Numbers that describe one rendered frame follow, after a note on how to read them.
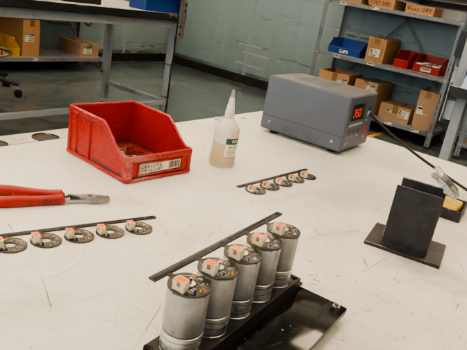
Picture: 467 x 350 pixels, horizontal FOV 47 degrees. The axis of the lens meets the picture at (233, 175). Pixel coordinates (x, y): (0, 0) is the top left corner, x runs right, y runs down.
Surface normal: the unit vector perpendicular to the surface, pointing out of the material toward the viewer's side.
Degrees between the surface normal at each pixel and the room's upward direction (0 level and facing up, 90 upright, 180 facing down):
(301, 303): 0
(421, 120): 88
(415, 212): 90
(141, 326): 0
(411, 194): 90
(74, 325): 0
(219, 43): 90
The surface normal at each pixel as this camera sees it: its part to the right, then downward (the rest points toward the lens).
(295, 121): -0.56, 0.18
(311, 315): 0.17, -0.93
